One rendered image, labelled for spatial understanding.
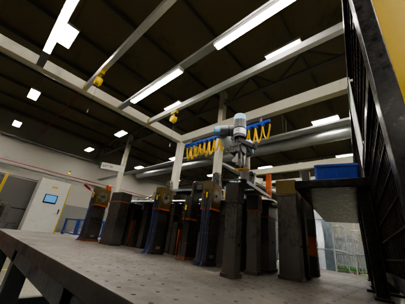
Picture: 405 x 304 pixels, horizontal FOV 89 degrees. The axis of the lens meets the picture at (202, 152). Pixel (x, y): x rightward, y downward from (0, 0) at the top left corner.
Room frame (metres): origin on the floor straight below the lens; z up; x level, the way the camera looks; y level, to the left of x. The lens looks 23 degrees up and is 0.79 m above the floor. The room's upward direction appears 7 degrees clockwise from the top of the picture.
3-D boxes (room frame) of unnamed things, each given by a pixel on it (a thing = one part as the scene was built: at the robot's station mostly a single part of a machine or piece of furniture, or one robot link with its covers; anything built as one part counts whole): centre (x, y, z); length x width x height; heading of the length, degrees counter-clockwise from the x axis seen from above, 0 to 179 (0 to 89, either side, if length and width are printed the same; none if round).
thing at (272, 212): (1.03, -0.35, 0.84); 0.12 x 0.05 x 0.29; 143
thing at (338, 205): (1.02, -0.70, 1.02); 0.90 x 0.22 x 0.03; 143
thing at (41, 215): (6.81, 4.63, 1.22); 0.80 x 0.54 x 2.45; 135
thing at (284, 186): (0.85, -0.38, 0.88); 0.08 x 0.08 x 0.36; 53
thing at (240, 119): (1.13, -0.21, 1.50); 0.09 x 0.08 x 0.11; 164
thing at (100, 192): (1.59, 0.73, 0.88); 0.14 x 0.09 x 0.36; 143
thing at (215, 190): (0.98, -0.06, 0.87); 0.12 x 0.07 x 0.35; 143
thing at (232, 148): (1.13, -0.21, 1.34); 0.09 x 0.08 x 0.12; 53
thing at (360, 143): (0.71, -0.62, 1.30); 0.23 x 0.02 x 0.31; 143
